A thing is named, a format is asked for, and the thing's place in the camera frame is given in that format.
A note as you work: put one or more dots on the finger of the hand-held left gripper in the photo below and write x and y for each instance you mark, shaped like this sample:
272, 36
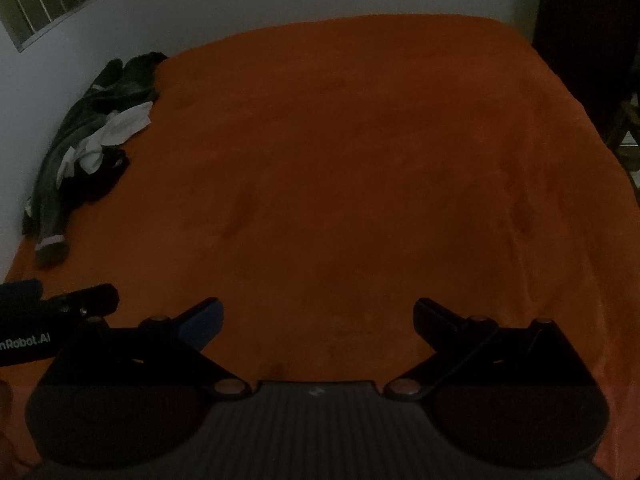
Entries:
87, 299

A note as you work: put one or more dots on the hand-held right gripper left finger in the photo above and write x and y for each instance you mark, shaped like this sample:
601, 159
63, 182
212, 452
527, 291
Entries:
205, 327

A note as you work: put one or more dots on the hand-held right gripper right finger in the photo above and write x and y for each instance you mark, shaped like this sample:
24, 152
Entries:
427, 320

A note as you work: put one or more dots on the white cloth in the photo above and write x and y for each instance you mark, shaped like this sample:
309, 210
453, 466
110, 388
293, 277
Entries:
120, 127

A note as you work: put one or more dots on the orange blanket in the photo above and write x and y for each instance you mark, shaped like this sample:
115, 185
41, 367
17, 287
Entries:
325, 160

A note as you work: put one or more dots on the dark grey garment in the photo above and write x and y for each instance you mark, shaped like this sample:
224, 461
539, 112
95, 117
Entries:
127, 80

